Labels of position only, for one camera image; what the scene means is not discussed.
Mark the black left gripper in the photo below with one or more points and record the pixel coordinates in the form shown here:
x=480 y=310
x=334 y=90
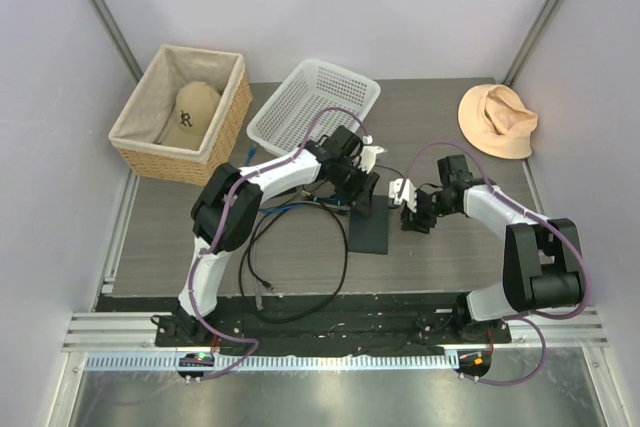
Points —
x=360 y=195

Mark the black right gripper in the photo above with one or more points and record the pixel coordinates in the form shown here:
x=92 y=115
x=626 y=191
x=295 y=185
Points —
x=418 y=220

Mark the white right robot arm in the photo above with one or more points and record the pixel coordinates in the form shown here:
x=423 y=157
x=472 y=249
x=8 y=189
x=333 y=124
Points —
x=543 y=270

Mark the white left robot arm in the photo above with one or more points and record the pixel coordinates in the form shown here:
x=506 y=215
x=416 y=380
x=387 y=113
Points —
x=225 y=211

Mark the white plastic mesh basket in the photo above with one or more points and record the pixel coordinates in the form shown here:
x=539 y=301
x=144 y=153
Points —
x=317 y=96

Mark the peach bucket hat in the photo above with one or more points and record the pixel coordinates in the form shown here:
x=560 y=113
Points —
x=494 y=120

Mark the beige baseball cap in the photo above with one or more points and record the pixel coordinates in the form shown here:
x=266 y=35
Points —
x=195 y=106

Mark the wicker basket with liner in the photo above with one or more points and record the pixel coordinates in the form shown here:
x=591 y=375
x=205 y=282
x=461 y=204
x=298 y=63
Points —
x=144 y=119

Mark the black network switch box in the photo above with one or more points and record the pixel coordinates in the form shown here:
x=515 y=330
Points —
x=369 y=234

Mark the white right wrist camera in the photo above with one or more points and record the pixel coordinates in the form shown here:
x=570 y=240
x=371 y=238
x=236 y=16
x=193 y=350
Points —
x=403 y=191

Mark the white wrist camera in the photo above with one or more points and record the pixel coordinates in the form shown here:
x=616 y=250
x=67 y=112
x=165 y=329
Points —
x=403 y=191
x=366 y=159

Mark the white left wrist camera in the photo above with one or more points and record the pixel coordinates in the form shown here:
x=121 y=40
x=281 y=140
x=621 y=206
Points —
x=366 y=159

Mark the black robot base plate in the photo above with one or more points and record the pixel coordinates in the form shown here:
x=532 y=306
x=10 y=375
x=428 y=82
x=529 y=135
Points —
x=319 y=325

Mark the white slotted cable duct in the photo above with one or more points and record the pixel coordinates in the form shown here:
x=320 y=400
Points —
x=184 y=362

